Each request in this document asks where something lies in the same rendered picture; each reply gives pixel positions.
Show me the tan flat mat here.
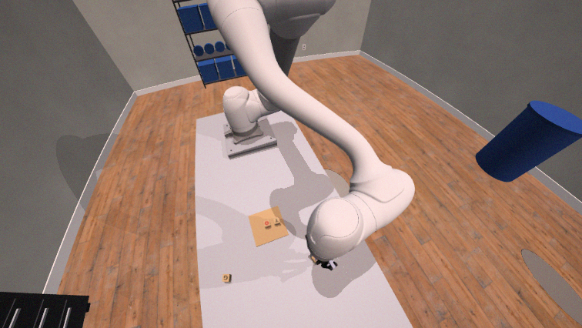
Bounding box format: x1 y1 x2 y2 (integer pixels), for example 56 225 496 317
249 206 289 246

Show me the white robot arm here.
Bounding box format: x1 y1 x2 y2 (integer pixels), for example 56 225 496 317
206 0 415 261

